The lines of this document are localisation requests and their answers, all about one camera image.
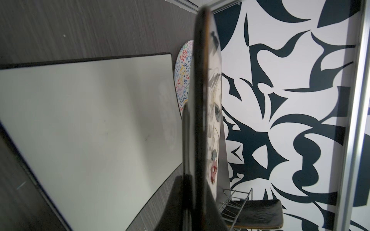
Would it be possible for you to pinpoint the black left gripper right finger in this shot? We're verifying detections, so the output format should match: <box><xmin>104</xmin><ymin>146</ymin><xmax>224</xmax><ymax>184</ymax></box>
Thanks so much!
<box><xmin>208</xmin><ymin>127</ymin><xmax>227</xmax><ymax>231</ymax></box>

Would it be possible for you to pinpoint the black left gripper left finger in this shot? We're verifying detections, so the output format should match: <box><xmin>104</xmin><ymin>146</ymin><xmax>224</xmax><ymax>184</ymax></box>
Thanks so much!
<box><xmin>155</xmin><ymin>176</ymin><xmax>183</xmax><ymax>231</ymax></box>

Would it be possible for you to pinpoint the white square plate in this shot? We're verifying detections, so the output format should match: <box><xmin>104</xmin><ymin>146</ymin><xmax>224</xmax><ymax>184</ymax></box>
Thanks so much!
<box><xmin>1</xmin><ymin>54</ymin><xmax>182</xmax><ymax>231</ymax></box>

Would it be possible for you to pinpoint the round speckled plate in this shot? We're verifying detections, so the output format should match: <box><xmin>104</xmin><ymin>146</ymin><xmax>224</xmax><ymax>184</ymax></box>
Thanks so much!
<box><xmin>173</xmin><ymin>40</ymin><xmax>194</xmax><ymax>115</ymax></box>

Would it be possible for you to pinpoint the large black square plate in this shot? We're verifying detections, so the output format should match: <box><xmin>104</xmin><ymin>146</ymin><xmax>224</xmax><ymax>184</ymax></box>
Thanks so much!
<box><xmin>237</xmin><ymin>199</ymin><xmax>284</xmax><ymax>230</ymax></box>

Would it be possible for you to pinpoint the wire dish rack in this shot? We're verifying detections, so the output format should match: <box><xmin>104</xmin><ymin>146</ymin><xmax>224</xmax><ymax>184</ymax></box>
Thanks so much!
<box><xmin>219</xmin><ymin>188</ymin><xmax>253</xmax><ymax>231</ymax></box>

